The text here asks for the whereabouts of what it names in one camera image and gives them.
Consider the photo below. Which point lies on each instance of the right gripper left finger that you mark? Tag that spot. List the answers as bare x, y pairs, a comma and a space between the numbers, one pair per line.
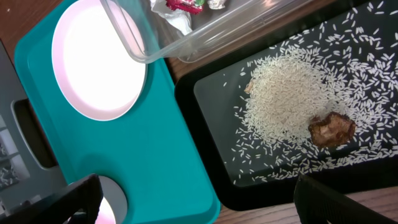
78, 202

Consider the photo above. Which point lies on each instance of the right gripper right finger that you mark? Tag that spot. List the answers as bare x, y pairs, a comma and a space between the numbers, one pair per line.
317, 203

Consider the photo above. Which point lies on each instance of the small pink plate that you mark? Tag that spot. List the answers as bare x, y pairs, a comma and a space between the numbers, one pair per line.
113, 207

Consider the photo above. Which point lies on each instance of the brown food chunk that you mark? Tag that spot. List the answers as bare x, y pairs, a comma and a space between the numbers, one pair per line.
333, 130

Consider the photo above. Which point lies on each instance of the large white plate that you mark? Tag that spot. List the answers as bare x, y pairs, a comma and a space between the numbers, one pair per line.
92, 68

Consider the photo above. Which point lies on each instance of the white rice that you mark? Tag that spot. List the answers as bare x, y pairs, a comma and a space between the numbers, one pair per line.
340, 66

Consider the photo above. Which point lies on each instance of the red snack wrapper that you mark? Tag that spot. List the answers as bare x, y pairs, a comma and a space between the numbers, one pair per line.
191, 6

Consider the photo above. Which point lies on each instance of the black waste tray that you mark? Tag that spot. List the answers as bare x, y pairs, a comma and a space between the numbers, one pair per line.
206, 95

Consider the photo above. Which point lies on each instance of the grey plastic dish rack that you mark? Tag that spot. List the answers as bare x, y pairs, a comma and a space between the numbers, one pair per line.
29, 171

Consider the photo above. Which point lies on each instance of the teal plastic tray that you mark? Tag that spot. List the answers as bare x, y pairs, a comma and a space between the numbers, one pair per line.
148, 152

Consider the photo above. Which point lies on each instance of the clear plastic bin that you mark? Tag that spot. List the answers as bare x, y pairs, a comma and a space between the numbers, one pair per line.
147, 36

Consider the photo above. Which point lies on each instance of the crumpled white tissue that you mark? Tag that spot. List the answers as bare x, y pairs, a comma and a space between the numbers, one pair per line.
180, 19

